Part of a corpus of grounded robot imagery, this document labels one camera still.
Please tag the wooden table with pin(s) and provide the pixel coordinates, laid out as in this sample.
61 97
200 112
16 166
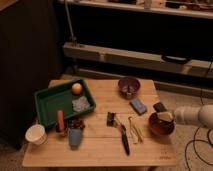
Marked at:
101 145

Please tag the crumpled clear plastic wrap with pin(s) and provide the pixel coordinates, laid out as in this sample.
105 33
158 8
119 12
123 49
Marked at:
80 104

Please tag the dark red toy pile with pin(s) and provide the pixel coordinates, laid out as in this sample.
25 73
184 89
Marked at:
76 124

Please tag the red bowl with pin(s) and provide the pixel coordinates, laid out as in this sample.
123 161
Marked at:
160 127

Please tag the black handle on shelf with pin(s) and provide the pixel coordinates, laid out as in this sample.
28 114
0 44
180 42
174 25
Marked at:
176 60

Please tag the blue plastic cup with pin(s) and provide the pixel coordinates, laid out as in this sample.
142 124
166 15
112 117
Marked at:
74 137

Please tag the blue sponge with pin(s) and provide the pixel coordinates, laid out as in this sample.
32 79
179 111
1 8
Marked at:
138 106

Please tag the grey metal shelf beam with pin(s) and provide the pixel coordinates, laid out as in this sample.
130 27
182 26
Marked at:
135 59

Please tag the yellow tongs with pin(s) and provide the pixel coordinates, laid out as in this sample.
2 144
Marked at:
135 131

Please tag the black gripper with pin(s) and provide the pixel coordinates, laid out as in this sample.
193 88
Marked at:
159 107

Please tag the red candle stick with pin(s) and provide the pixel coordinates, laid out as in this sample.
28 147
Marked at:
60 120

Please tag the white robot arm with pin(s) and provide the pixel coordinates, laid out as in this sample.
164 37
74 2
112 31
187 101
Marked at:
186 115

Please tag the white paper cup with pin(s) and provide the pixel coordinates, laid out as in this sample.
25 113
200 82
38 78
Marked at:
36 134

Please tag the purple bowl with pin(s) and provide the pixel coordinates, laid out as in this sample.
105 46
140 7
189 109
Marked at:
128 86

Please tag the grey metal pole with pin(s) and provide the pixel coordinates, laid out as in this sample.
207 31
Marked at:
72 36

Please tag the orange peach fruit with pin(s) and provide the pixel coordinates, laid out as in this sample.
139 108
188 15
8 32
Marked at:
76 88

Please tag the green plastic tray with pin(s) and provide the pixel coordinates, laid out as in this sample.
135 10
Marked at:
50 100

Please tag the black handled brush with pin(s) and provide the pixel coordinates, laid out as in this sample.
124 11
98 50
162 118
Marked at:
113 121

